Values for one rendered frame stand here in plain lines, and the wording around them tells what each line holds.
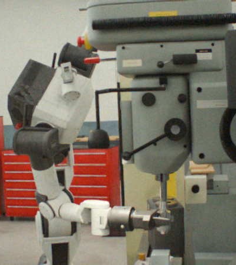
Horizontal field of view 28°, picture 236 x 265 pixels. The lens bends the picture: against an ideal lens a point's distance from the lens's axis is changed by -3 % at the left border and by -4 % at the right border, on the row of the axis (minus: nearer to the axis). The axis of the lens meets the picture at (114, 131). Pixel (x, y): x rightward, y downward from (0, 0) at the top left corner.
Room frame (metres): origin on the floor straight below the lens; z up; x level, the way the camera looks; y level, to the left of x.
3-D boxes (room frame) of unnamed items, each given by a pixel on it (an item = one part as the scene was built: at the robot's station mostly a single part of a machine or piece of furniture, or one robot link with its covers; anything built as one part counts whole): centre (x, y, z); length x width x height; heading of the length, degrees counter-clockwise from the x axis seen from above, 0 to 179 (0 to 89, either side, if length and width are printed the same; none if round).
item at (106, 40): (1.64, -0.17, 1.81); 0.47 x 0.26 x 0.16; 83
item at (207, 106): (1.61, -0.35, 1.47); 0.24 x 0.19 x 0.26; 173
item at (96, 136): (1.62, 0.05, 1.43); 0.07 x 0.07 x 0.06
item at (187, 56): (1.50, -0.20, 1.66); 0.12 x 0.04 x 0.04; 83
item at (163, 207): (1.64, -0.16, 1.23); 0.03 x 0.03 x 0.11
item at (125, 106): (1.65, -0.04, 1.45); 0.04 x 0.04 x 0.21; 83
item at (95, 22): (1.49, -0.17, 1.79); 0.45 x 0.04 x 0.04; 83
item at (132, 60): (1.63, -0.20, 1.68); 0.34 x 0.24 x 0.10; 83
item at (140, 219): (1.67, -0.07, 1.14); 0.13 x 0.12 x 0.10; 160
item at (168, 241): (1.94, -0.19, 1.05); 0.22 x 0.12 x 0.20; 3
